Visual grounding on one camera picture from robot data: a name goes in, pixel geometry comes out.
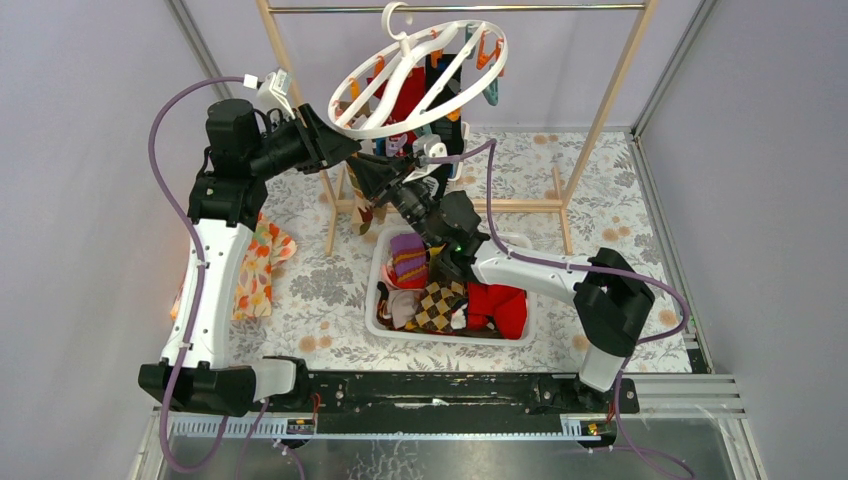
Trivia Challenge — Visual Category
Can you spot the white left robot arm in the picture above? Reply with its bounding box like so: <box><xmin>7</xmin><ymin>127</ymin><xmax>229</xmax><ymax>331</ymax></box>
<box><xmin>138</xmin><ymin>99</ymin><xmax>360</xmax><ymax>417</ymax></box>

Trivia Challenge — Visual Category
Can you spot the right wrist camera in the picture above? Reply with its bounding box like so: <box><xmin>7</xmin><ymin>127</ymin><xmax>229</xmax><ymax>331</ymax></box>
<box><xmin>403</xmin><ymin>134</ymin><xmax>448</xmax><ymax>183</ymax></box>

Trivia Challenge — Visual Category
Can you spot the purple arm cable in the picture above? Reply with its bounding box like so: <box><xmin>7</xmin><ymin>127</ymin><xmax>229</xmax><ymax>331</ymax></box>
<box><xmin>146</xmin><ymin>76</ymin><xmax>256</xmax><ymax>475</ymax></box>
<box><xmin>423</xmin><ymin>138</ymin><xmax>696</xmax><ymax>480</ymax></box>

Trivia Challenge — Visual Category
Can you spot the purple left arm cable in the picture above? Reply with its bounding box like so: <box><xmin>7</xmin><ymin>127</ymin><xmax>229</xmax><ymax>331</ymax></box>
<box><xmin>146</xmin><ymin>76</ymin><xmax>256</xmax><ymax>475</ymax></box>

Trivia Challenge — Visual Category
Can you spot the black hanging sock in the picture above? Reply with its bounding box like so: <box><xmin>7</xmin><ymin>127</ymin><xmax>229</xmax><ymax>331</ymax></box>
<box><xmin>423</xmin><ymin>52</ymin><xmax>472</xmax><ymax>180</ymax></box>

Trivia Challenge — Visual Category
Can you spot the red sock in bin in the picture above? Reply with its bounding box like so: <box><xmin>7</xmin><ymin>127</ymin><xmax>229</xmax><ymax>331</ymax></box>
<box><xmin>466</xmin><ymin>283</ymin><xmax>528</xmax><ymax>340</ymax></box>

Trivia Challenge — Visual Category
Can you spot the argyle brown yellow sock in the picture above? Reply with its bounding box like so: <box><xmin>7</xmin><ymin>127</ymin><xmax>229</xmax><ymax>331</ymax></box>
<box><xmin>404</xmin><ymin>281</ymin><xmax>468</xmax><ymax>334</ymax></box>

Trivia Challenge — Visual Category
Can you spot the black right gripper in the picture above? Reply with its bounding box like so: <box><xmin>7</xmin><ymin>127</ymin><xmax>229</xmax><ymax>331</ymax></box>
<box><xmin>346</xmin><ymin>153</ymin><xmax>442</xmax><ymax>250</ymax></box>

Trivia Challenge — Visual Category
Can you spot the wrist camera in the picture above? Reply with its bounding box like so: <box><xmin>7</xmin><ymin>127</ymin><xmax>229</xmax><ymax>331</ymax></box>
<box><xmin>242</xmin><ymin>69</ymin><xmax>294</xmax><ymax>117</ymax></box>
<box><xmin>403</xmin><ymin>134</ymin><xmax>448</xmax><ymax>183</ymax></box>

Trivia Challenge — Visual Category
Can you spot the purple striped sock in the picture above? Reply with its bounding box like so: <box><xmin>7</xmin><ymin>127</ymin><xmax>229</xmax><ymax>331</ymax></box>
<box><xmin>389</xmin><ymin>232</ymin><xmax>428</xmax><ymax>289</ymax></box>

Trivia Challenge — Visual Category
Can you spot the brown striped sock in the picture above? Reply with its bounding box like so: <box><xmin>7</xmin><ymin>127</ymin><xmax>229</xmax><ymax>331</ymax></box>
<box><xmin>348</xmin><ymin>169</ymin><xmax>374</xmax><ymax>236</ymax></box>

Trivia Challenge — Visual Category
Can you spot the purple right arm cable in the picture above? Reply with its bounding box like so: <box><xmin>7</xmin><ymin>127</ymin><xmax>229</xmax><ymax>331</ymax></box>
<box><xmin>423</xmin><ymin>138</ymin><xmax>696</xmax><ymax>480</ymax></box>

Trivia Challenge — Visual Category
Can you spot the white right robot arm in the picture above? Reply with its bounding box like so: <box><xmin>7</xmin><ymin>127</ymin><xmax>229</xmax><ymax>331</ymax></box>
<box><xmin>347</xmin><ymin>154</ymin><xmax>655</xmax><ymax>412</ymax></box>

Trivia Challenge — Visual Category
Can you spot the wooden clothes rack frame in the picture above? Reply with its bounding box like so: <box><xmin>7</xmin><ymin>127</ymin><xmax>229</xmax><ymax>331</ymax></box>
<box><xmin>254</xmin><ymin>0</ymin><xmax>661</xmax><ymax>258</ymax></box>

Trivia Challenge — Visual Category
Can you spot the white round clip hanger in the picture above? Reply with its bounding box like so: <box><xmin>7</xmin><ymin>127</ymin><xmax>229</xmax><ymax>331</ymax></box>
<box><xmin>327</xmin><ymin>1</ymin><xmax>509</xmax><ymax>141</ymax></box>

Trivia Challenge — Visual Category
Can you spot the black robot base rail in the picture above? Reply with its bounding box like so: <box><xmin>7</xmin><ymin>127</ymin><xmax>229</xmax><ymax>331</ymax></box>
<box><xmin>269</xmin><ymin>371</ymin><xmax>639</xmax><ymax>416</ymax></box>

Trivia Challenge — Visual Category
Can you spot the white sock bin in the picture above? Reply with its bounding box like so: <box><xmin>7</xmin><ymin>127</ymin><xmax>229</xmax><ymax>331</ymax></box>
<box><xmin>365</xmin><ymin>227</ymin><xmax>536</xmax><ymax>347</ymax></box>

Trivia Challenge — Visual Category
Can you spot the orange floral cloth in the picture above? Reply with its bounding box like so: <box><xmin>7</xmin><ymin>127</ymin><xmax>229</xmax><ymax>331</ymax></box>
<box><xmin>170</xmin><ymin>211</ymin><xmax>298</xmax><ymax>324</ymax></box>

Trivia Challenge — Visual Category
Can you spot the red hanging sock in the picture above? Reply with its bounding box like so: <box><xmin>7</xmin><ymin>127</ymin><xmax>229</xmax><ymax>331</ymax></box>
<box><xmin>386</xmin><ymin>67</ymin><xmax>426</xmax><ymax>125</ymax></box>

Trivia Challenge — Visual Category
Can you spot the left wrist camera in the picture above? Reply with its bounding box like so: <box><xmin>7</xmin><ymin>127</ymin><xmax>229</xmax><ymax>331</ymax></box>
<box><xmin>242</xmin><ymin>69</ymin><xmax>294</xmax><ymax>117</ymax></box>

